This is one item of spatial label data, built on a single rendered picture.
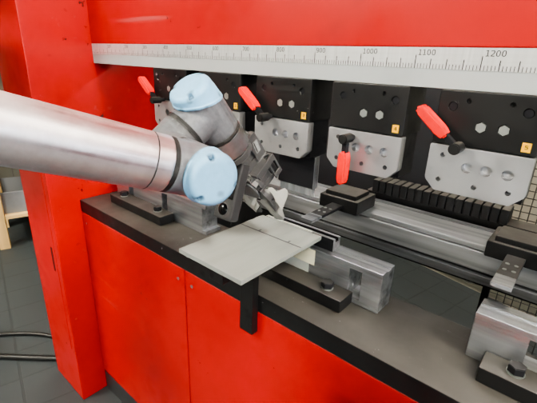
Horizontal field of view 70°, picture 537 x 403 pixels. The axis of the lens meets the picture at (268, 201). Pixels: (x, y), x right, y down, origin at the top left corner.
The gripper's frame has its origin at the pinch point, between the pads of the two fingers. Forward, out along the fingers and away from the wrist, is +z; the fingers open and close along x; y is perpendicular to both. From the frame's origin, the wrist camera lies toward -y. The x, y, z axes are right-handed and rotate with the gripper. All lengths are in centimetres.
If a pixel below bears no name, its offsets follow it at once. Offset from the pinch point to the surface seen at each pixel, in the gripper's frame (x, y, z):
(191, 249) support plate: 6.2, -15.9, -7.1
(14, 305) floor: 177, -76, 73
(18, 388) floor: 111, -91, 60
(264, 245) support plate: -3.5, -6.7, 0.6
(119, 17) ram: 65, 32, -29
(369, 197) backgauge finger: -7.5, 25.3, 24.6
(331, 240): -11.9, 3.1, 9.2
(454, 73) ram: -32.1, 24.8, -20.5
